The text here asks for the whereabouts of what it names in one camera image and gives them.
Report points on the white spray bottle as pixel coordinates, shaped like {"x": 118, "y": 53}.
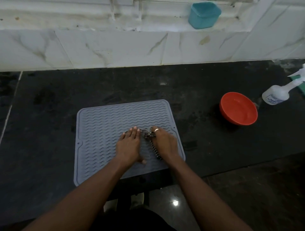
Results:
{"x": 276, "y": 94}

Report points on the teal cloth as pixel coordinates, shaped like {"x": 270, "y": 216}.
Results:
{"x": 302, "y": 86}

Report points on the blue plastic container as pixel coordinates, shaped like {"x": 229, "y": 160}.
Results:
{"x": 203, "y": 15}

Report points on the person's right hand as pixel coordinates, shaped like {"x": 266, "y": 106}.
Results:
{"x": 166, "y": 146}

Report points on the person's black clothing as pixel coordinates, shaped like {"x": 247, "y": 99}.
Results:
{"x": 133, "y": 221}

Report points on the person's left thumb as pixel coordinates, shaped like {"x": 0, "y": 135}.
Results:
{"x": 143, "y": 161}

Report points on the person's left hand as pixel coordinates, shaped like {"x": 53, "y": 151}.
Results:
{"x": 128, "y": 150}

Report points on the grey ribbed silicone mat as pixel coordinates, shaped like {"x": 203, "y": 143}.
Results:
{"x": 100, "y": 133}

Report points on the person's right forearm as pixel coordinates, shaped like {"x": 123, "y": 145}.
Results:
{"x": 202, "y": 197}

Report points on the person's right fingers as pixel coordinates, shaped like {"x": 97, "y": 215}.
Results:
{"x": 162, "y": 134}

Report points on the person's left middle finger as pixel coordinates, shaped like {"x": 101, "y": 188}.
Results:
{"x": 134, "y": 134}

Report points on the person's left little finger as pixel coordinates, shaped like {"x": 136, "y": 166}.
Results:
{"x": 123, "y": 139}

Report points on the person's left forearm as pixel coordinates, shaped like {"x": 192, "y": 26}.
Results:
{"x": 88, "y": 200}

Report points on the red plastic bowl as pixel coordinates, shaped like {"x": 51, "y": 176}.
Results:
{"x": 238, "y": 109}

